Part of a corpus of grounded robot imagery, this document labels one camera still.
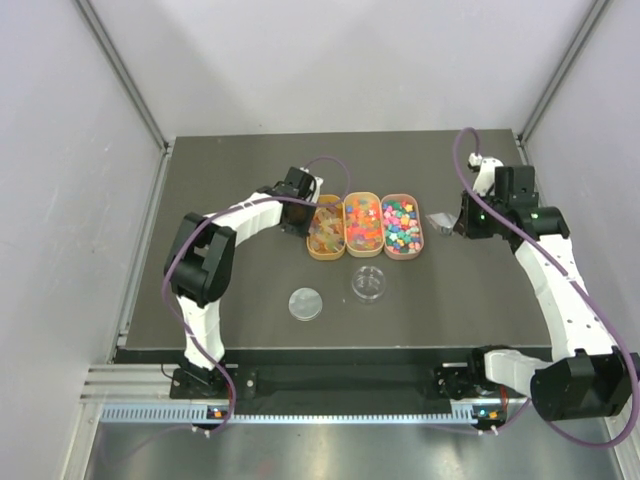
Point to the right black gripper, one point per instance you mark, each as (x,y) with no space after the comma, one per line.
(465,226)

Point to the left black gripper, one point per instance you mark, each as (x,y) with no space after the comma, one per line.
(295,220)

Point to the silver metal scoop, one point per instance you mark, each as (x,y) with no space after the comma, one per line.
(442,222)

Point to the orange tray yellow gummies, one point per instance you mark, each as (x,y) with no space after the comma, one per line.
(326,239)

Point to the pink tray colourful candies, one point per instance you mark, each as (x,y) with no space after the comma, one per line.
(403,233)

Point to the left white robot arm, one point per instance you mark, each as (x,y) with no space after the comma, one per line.
(198,268)

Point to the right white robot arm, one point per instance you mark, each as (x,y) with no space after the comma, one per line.
(588,374)

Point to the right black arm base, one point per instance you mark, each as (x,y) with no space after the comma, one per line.
(472,382)

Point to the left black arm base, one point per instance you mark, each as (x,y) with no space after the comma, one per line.
(194,383)

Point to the clear round lid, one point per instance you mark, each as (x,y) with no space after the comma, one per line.
(305,304)

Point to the clear round jar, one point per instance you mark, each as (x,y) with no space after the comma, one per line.
(368,284)

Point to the black base crossbar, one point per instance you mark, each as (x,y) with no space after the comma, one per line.
(269,379)

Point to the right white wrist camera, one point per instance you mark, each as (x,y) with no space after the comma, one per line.
(485,168)

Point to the aluminium front rail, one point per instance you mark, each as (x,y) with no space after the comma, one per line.
(143,383)

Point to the right aluminium frame post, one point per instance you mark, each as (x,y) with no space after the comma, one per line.
(587,26)

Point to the aluminium frame post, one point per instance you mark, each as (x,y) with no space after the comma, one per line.
(92,20)
(587,26)

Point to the left aluminium frame post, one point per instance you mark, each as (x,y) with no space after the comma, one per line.
(92,20)

